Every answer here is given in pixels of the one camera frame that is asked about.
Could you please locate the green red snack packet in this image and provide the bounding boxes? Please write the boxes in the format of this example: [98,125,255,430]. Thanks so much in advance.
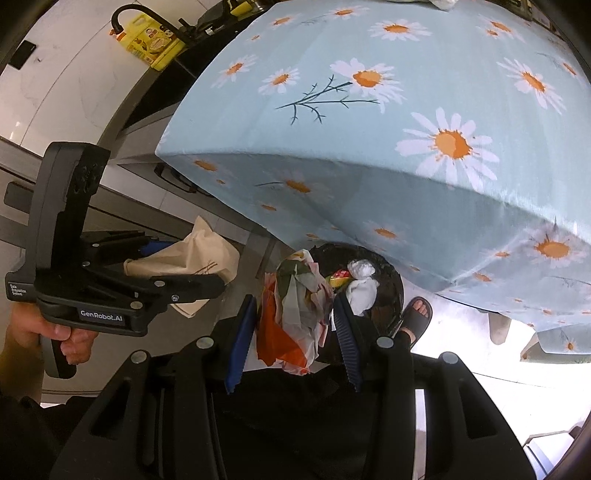
[325,270,354,291]

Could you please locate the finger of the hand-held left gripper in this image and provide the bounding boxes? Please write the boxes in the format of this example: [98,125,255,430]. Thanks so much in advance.
[82,259,227,303]
[82,230,172,260]

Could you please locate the white plastic ball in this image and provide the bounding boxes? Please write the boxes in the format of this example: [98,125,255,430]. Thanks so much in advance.
[347,259,376,280]

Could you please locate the white paper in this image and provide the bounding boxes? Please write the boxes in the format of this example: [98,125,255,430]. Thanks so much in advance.
[346,277,380,317]

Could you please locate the beige table leg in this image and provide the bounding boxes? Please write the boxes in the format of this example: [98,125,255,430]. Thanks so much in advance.
[489,314,513,346]

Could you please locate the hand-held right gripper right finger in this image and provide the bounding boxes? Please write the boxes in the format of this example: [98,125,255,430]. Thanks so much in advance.
[333,293,536,480]

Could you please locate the person's foot in black sandal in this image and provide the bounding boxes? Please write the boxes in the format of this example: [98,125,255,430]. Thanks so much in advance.
[397,295,435,347]

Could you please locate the person's left forearm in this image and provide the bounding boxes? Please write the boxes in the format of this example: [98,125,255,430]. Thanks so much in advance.
[0,340,100,480]

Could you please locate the orange white wrapper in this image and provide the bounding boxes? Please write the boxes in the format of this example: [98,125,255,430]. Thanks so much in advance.
[256,249,335,377]

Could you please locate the kitchen faucet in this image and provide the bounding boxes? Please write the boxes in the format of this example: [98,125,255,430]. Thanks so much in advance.
[111,4,185,44]

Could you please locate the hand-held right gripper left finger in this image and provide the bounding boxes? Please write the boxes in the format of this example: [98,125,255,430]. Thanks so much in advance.
[48,295,259,480]

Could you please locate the beige paper bag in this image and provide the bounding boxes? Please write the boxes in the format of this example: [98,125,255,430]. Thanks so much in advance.
[124,215,241,319]

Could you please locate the person's left hand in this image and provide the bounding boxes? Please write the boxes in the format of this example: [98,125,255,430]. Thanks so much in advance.
[9,305,100,366]

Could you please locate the yellow plastic jug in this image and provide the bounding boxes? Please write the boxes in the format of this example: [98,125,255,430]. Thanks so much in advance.
[121,13,185,72]

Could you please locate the daisy print blue tablecloth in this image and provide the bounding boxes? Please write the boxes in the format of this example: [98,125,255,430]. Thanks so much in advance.
[154,0,591,365]

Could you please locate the black trash bin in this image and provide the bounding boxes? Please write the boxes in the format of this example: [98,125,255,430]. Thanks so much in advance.
[305,242,407,365]

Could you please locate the black wall socket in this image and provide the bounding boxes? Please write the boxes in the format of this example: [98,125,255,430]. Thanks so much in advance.
[9,41,37,70]

